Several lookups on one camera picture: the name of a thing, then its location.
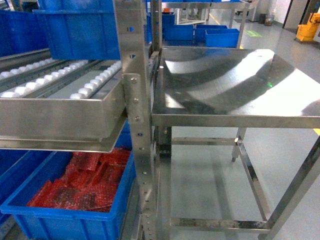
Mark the stainless steel table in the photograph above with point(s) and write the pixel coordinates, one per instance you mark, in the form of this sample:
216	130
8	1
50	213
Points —
235	140

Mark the blue bin behind table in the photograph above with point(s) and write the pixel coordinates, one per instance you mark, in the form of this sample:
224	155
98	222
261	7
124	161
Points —
222	38

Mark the steel roller shelf rack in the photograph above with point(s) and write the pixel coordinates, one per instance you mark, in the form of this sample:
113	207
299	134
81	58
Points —
82	105

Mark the blue bin with red bags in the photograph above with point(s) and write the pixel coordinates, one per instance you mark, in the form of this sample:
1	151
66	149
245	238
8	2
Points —
65	224

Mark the red bubble wrap bags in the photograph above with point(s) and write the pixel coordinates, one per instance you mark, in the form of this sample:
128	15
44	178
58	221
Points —
89	182

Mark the large blue bin upper shelf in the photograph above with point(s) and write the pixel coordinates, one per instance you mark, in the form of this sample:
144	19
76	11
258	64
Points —
80	29

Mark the yellow mop bucket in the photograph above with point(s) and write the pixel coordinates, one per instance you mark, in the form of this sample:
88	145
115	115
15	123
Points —
306	32

